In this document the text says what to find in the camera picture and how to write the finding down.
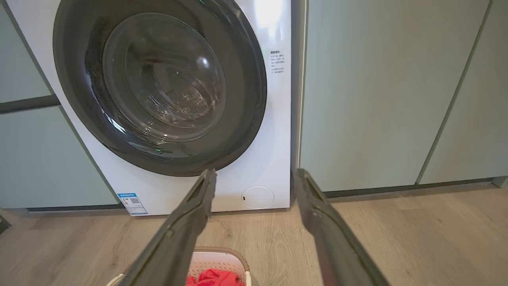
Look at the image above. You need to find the red garment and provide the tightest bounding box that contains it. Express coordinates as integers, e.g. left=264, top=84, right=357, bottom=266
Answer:
left=186, top=269, right=245, bottom=286

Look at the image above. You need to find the white text notice sticker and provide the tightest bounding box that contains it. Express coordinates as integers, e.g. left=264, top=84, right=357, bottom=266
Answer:
left=270, top=50, right=286, bottom=75

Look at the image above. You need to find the dark round washing machine door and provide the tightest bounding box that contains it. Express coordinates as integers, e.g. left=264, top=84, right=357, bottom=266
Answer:
left=53, top=0, right=267, bottom=177

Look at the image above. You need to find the white laundry basket brown rim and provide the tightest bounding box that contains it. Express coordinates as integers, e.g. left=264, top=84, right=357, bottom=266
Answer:
left=106, top=247, right=252, bottom=286

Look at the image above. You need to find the pale green cabinet door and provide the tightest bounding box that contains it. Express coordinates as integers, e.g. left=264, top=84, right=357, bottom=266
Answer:
left=0, top=2, right=53, bottom=104
left=300, top=0, right=491, bottom=193
left=419, top=0, right=508, bottom=185
left=0, top=106, right=119, bottom=209

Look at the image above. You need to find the blue energy label sticker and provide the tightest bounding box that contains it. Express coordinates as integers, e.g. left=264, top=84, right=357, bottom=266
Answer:
left=117, top=193, right=148, bottom=216

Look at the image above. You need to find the white front-load washing machine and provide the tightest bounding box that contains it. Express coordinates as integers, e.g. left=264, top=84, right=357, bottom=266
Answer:
left=6, top=0, right=292, bottom=216

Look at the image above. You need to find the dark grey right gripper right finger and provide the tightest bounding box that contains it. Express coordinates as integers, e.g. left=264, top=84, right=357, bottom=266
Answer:
left=292, top=168, right=390, bottom=286

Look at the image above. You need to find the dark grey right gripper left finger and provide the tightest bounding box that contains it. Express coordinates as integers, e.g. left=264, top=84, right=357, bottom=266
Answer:
left=118, top=169, right=217, bottom=286

